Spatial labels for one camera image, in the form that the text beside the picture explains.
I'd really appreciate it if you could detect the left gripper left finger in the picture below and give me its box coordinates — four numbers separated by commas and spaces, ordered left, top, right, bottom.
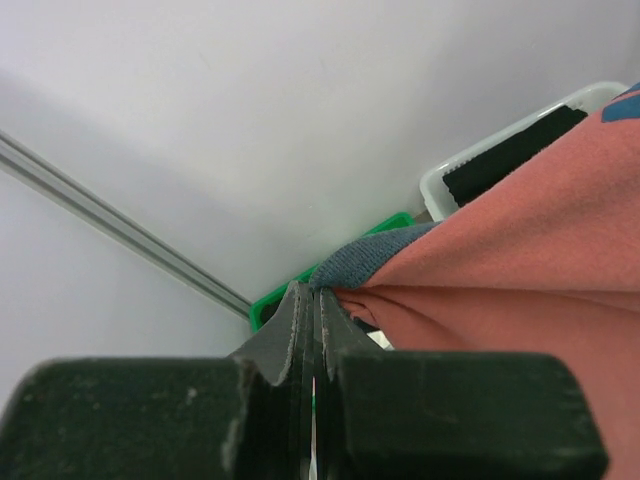
1, 282, 313, 479

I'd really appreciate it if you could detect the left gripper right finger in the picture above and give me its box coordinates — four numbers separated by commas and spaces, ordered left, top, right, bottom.
314, 289, 609, 479

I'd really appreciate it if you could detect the green plastic tray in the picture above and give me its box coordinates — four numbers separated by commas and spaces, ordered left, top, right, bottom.
249, 212, 416, 336

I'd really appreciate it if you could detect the red tank top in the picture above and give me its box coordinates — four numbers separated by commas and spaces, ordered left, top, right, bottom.
310, 87, 639, 479

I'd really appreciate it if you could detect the white plastic basket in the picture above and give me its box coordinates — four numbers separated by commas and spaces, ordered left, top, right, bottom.
419, 81, 629, 221

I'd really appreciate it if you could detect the black folded garment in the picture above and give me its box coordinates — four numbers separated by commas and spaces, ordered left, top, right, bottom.
443, 106, 587, 207

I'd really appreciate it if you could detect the grey aluminium frame post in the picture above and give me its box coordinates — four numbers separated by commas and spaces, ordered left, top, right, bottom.
1, 133, 250, 318

